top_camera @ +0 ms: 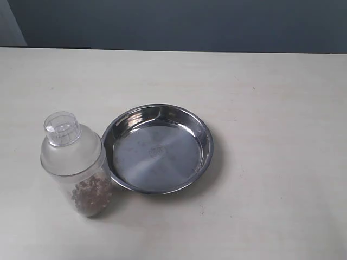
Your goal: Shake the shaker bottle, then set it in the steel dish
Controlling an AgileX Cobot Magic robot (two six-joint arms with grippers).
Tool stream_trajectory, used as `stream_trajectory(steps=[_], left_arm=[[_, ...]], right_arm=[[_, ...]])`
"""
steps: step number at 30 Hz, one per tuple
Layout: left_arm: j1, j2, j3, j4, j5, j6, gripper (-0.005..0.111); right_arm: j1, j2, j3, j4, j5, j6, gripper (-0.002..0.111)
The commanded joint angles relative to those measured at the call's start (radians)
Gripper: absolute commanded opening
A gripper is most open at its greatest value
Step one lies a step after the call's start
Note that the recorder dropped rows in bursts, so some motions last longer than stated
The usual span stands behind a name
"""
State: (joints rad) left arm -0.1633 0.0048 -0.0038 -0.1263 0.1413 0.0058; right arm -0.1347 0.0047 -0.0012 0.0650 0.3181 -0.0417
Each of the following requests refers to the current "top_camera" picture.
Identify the round stainless steel plate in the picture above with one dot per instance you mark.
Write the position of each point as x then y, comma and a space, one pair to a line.
157, 148

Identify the clear plastic shaker bottle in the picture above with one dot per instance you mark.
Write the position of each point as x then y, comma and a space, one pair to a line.
75, 157

